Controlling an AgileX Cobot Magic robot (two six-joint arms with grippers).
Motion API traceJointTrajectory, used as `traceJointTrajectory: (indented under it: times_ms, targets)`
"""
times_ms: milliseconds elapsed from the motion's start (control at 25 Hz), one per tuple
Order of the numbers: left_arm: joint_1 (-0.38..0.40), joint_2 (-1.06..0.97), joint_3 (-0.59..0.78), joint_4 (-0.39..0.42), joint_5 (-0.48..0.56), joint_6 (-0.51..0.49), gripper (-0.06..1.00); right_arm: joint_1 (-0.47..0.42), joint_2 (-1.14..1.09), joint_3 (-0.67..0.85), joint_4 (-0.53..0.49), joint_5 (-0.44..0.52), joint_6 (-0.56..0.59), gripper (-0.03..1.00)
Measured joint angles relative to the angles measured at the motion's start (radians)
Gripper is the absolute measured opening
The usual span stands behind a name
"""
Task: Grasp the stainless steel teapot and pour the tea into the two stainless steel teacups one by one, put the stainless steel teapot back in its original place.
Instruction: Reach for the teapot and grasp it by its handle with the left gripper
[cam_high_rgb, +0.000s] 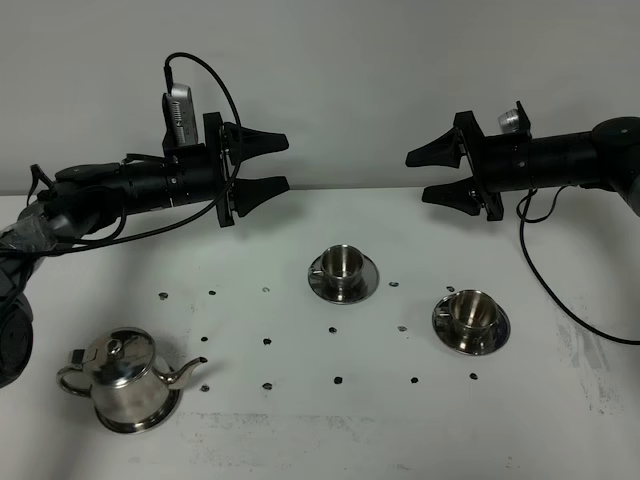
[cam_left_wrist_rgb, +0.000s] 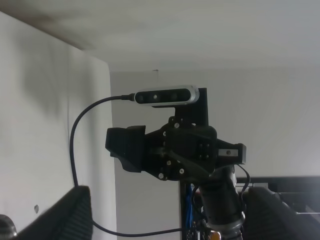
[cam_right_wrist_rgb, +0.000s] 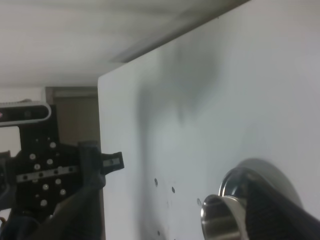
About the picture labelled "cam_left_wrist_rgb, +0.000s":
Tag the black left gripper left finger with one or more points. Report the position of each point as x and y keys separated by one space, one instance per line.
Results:
x=69 y=219

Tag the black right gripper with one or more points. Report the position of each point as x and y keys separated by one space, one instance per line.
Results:
x=178 y=150

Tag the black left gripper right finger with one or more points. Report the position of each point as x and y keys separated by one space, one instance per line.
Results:
x=268 y=218

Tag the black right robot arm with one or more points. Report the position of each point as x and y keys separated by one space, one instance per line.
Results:
x=184 y=151

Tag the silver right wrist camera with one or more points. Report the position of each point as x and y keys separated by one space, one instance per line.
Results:
x=168 y=96

